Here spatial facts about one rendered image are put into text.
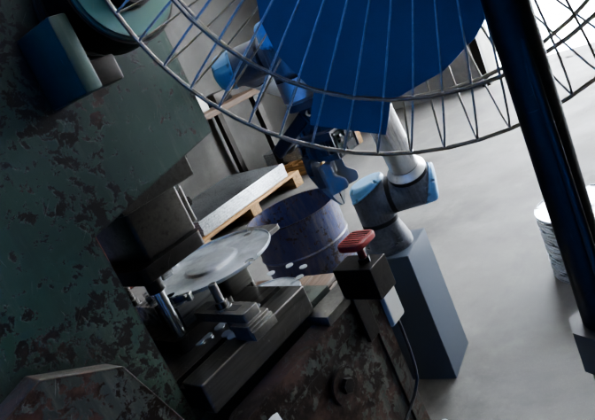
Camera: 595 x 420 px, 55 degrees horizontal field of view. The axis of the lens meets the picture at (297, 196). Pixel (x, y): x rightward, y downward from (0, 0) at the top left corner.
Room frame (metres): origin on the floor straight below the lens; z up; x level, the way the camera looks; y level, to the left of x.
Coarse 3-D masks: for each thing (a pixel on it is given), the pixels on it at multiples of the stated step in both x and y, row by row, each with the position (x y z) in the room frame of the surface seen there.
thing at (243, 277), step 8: (272, 224) 1.30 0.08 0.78; (272, 232) 1.26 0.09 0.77; (240, 272) 1.19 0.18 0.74; (248, 272) 1.21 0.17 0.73; (232, 280) 1.17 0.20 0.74; (240, 280) 1.19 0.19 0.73; (248, 280) 1.20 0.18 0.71; (224, 288) 1.17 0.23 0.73; (232, 288) 1.17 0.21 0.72; (240, 288) 1.18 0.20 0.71; (232, 296) 1.16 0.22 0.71
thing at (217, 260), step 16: (224, 240) 1.33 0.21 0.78; (240, 240) 1.28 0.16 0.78; (256, 240) 1.23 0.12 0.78; (192, 256) 1.32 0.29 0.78; (208, 256) 1.25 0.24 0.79; (224, 256) 1.20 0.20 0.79; (240, 256) 1.17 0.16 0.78; (256, 256) 1.13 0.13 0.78; (176, 272) 1.25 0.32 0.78; (192, 272) 1.19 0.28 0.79; (208, 272) 1.15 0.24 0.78; (224, 272) 1.12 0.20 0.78; (176, 288) 1.15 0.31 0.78; (192, 288) 1.11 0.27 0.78; (208, 288) 1.07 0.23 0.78
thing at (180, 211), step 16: (176, 192) 1.13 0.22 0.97; (144, 208) 1.07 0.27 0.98; (160, 208) 1.09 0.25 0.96; (176, 208) 1.11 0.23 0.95; (112, 224) 1.08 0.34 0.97; (128, 224) 1.04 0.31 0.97; (144, 224) 1.06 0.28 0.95; (160, 224) 1.08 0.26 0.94; (176, 224) 1.10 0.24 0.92; (192, 224) 1.13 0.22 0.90; (112, 240) 1.10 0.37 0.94; (128, 240) 1.06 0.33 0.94; (144, 240) 1.05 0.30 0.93; (160, 240) 1.07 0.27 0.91; (176, 240) 1.09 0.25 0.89; (112, 256) 1.12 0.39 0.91; (128, 256) 1.08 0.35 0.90; (144, 256) 1.04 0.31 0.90
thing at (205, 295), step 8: (168, 296) 1.14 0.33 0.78; (200, 296) 1.08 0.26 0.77; (208, 296) 1.10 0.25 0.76; (144, 304) 1.14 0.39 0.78; (152, 304) 1.12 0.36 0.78; (176, 304) 1.06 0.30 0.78; (184, 304) 1.06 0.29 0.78; (192, 304) 1.07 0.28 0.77; (200, 304) 1.08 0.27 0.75; (144, 312) 1.13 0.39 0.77; (152, 312) 1.11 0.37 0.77; (160, 312) 1.09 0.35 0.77; (176, 312) 1.05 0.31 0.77; (184, 312) 1.05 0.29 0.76; (192, 312) 1.06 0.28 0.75; (144, 320) 1.15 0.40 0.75; (152, 320) 1.12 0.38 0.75; (160, 320) 1.10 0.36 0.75; (184, 320) 1.04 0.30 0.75; (192, 320) 1.06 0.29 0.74
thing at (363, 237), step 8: (352, 232) 1.08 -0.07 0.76; (360, 232) 1.06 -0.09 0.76; (368, 232) 1.05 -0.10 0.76; (344, 240) 1.06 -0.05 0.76; (352, 240) 1.04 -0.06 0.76; (360, 240) 1.03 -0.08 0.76; (368, 240) 1.03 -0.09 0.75; (344, 248) 1.03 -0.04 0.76; (352, 248) 1.02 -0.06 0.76; (360, 248) 1.01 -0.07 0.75; (360, 256) 1.04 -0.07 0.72
